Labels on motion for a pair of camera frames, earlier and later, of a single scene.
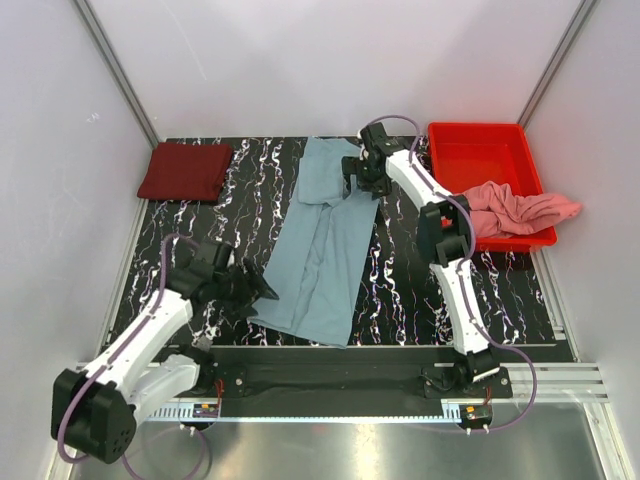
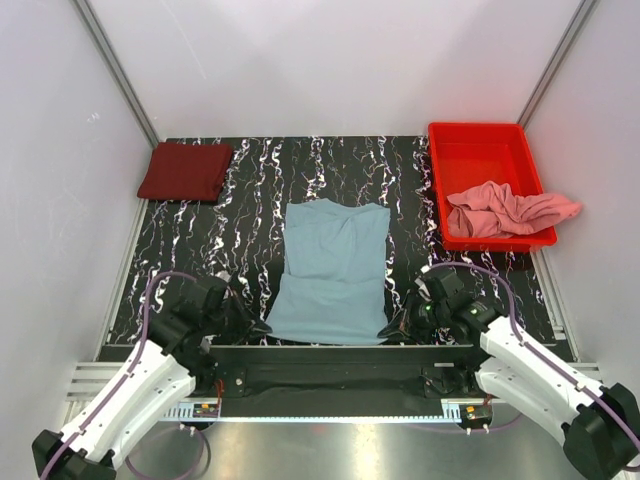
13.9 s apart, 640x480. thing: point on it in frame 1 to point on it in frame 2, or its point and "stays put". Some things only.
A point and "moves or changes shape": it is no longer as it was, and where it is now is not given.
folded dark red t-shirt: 186,171 stays put
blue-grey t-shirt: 319,262 moves or changes shape
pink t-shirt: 499,212 stays put
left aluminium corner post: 120,76 stays put
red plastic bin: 466,156 stays put
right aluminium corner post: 579,18 stays put
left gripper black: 252,288 to 245,326
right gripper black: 349,166 to 406,325
